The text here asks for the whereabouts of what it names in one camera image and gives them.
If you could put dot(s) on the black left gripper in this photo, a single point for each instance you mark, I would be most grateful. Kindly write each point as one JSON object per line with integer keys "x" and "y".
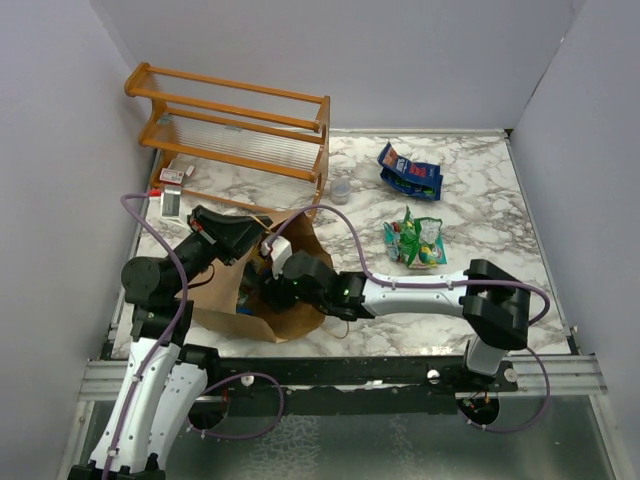
{"x": 227, "y": 236}

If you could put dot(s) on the brown paper bag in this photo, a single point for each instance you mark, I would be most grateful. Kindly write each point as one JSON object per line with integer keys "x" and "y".
{"x": 226, "y": 306}

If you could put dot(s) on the blue red chips bag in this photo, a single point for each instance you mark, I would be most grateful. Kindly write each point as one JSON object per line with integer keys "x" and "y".
{"x": 418, "y": 173}

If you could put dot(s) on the green snack packet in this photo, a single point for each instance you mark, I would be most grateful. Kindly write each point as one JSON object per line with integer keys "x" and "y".
{"x": 420, "y": 241}

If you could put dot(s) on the red white snack packets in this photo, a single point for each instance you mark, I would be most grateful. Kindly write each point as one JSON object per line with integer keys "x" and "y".
{"x": 391, "y": 241}

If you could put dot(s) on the blue green chips bag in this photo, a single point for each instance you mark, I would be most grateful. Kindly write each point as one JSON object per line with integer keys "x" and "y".
{"x": 424, "y": 192}

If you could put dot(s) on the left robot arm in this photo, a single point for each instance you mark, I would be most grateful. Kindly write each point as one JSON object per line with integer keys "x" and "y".
{"x": 163, "y": 377}

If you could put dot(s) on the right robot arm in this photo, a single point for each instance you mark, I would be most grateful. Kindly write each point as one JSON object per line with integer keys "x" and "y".
{"x": 494, "y": 303}

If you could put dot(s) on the white red small card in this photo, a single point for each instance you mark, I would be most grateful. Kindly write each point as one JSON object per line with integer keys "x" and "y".
{"x": 176, "y": 173}

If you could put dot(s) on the orange wooden shelf rack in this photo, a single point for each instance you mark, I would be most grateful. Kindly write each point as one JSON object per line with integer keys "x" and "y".
{"x": 252, "y": 146}

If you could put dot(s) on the small clear plastic jar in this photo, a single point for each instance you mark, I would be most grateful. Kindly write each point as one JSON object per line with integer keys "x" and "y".
{"x": 340, "y": 191}

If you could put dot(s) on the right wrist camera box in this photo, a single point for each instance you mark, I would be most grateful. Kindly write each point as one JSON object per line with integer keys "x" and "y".
{"x": 278, "y": 250}

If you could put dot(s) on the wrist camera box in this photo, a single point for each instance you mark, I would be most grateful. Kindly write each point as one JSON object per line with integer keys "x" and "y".
{"x": 278, "y": 250}
{"x": 170, "y": 201}

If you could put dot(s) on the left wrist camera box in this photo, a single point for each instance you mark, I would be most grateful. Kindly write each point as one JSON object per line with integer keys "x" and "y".
{"x": 170, "y": 201}

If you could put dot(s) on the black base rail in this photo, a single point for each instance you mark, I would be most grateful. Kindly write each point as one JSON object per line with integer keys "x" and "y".
{"x": 345, "y": 385}

